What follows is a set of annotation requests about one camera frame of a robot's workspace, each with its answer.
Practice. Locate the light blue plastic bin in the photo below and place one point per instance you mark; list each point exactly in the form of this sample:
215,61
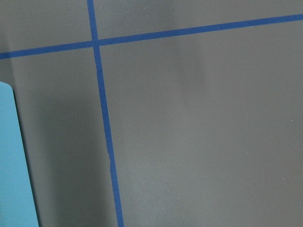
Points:
17,207

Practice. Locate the blue tape line lengthwise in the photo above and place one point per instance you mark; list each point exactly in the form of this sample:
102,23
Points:
105,115

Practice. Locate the blue tape line crosswise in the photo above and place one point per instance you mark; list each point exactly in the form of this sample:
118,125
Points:
150,36

